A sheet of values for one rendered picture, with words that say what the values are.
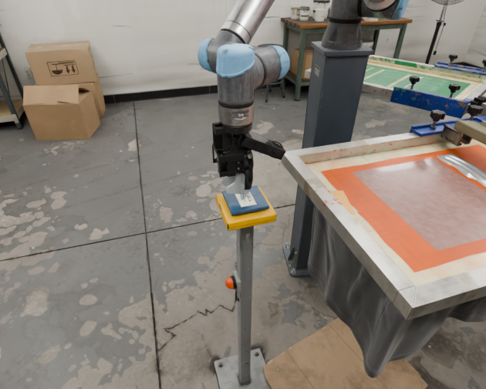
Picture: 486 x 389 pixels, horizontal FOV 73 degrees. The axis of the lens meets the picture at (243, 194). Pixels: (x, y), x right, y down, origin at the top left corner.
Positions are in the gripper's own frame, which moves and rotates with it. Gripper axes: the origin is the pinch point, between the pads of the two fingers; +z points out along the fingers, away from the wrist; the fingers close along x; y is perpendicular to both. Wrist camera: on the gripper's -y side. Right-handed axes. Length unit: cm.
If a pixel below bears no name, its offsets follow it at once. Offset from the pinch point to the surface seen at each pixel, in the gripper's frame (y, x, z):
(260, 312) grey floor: -18, -29, 98
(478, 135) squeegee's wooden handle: -72, 1, -7
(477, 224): -51, 25, 3
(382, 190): -37.9, 5.6, 2.7
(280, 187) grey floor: -71, -132, 98
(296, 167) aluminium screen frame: -17.6, -7.0, -0.8
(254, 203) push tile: -1.7, 2.9, 1.2
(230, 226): 5.8, 6.4, 4.1
